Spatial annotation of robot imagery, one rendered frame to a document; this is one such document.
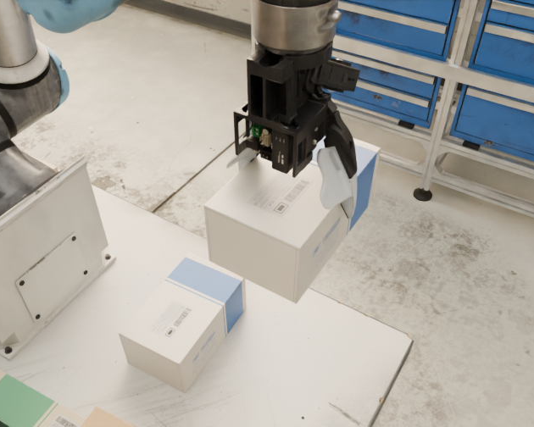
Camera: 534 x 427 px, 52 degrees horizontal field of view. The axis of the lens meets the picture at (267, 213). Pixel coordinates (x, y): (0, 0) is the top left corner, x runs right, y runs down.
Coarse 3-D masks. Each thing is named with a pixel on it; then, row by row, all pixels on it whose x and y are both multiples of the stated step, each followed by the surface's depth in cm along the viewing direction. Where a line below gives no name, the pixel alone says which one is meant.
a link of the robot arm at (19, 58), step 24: (0, 0) 78; (0, 24) 81; (24, 24) 84; (0, 48) 85; (24, 48) 87; (48, 48) 97; (0, 72) 88; (24, 72) 89; (48, 72) 93; (0, 96) 90; (24, 96) 92; (48, 96) 96; (24, 120) 94
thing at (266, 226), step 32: (256, 160) 64; (224, 192) 60; (256, 192) 60; (288, 192) 60; (224, 224) 59; (256, 224) 57; (288, 224) 57; (320, 224) 57; (352, 224) 68; (224, 256) 62; (256, 256) 59; (288, 256) 56; (320, 256) 61; (288, 288) 59
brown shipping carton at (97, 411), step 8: (96, 408) 71; (88, 416) 70; (96, 416) 70; (104, 416) 70; (112, 416) 70; (88, 424) 69; (96, 424) 69; (104, 424) 69; (112, 424) 69; (120, 424) 69; (128, 424) 69
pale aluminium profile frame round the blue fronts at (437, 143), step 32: (480, 0) 176; (416, 64) 195; (448, 64) 189; (448, 96) 197; (512, 96) 183; (384, 128) 221; (416, 128) 215; (448, 128) 216; (384, 160) 231; (480, 160) 206; (512, 160) 200; (416, 192) 232; (480, 192) 214
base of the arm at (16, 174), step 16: (0, 144) 89; (0, 160) 88; (16, 160) 89; (32, 160) 93; (0, 176) 87; (16, 176) 88; (32, 176) 89; (48, 176) 91; (0, 192) 87; (16, 192) 87; (0, 208) 86
